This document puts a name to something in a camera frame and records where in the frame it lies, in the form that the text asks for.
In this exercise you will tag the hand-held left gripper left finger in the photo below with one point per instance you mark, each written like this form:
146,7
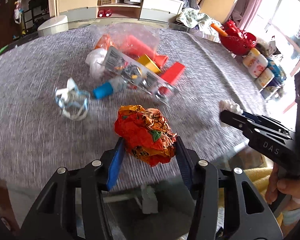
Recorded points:
116,160

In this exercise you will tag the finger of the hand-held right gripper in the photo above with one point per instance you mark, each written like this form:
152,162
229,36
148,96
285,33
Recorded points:
250,116
232,121

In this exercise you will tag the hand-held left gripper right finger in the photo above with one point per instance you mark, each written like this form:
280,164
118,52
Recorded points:
183,163

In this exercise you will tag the white tissue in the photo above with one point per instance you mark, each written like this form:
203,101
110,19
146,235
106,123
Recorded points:
231,106

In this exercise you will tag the orange snack wrapper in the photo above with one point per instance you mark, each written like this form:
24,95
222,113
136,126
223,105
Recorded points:
147,135

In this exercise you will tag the person's right hand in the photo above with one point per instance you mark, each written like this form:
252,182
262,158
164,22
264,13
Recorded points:
290,186

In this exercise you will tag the yellow cloth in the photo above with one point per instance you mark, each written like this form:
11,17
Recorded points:
255,176

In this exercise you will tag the white bottle blue label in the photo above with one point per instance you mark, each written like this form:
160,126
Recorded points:
265,77

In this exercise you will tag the blue packets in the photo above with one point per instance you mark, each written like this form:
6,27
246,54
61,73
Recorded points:
277,77

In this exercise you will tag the white bottle orange label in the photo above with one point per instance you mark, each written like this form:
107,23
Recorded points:
255,61

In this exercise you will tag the blue capped glue bottle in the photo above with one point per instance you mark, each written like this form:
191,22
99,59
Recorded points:
105,91

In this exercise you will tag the crumpled clear plastic wrap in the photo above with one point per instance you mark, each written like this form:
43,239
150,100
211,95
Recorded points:
71,100

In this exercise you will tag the red plastic basket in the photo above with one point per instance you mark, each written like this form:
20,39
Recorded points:
237,41

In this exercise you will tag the red block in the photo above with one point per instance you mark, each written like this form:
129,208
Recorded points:
173,72

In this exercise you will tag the grey tablecloth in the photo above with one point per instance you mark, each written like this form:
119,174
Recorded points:
35,135

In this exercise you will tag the clear blister pack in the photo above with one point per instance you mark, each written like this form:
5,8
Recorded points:
137,76

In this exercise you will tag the white crumpled plastic bag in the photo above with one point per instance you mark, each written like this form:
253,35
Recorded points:
96,62

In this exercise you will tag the yellow block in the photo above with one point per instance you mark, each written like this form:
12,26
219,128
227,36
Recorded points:
150,63

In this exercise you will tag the floral cloth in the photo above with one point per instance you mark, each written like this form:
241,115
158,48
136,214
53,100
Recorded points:
193,17

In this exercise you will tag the pink plastic cone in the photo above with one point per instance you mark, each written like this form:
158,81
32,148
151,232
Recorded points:
140,46

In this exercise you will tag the pink curtain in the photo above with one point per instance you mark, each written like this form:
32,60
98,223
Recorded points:
255,0

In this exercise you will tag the clear plastic bag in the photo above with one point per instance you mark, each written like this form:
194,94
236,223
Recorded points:
140,33

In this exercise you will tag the white round stool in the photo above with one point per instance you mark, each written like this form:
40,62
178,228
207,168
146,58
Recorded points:
52,25

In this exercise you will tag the brown box in cabinet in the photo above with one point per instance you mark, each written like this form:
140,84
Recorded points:
108,1

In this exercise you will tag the beige media cabinet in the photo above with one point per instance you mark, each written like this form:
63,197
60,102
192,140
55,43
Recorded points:
75,3

